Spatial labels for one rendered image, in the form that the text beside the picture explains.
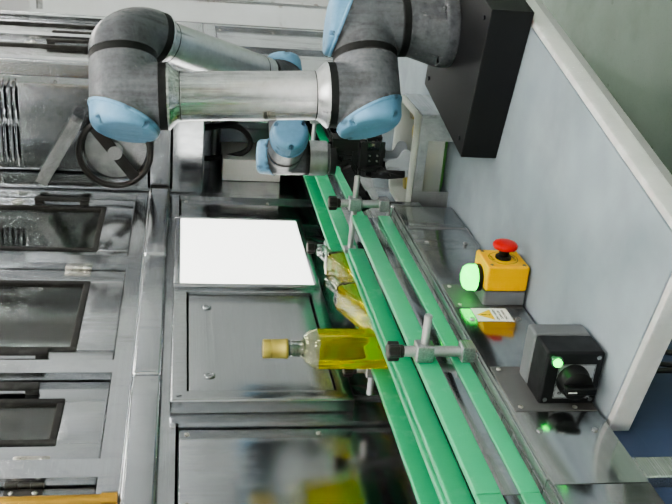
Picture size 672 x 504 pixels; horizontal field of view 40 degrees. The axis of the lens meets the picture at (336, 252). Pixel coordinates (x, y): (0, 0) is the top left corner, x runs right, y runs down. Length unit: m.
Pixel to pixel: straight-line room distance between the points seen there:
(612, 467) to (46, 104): 1.96
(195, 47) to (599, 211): 0.81
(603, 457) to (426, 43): 0.82
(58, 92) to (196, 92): 1.15
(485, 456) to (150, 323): 0.97
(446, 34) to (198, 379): 0.78
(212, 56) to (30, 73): 1.00
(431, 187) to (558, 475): 0.93
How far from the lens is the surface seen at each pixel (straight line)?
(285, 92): 1.59
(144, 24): 1.64
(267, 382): 1.75
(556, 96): 1.44
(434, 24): 1.67
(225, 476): 1.57
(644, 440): 1.28
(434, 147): 1.90
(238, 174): 2.84
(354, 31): 1.64
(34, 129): 2.72
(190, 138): 2.68
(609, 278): 1.25
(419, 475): 1.40
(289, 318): 1.98
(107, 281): 2.22
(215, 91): 1.58
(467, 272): 1.48
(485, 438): 1.21
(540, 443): 1.18
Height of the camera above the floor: 1.31
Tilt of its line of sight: 10 degrees down
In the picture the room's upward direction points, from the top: 89 degrees counter-clockwise
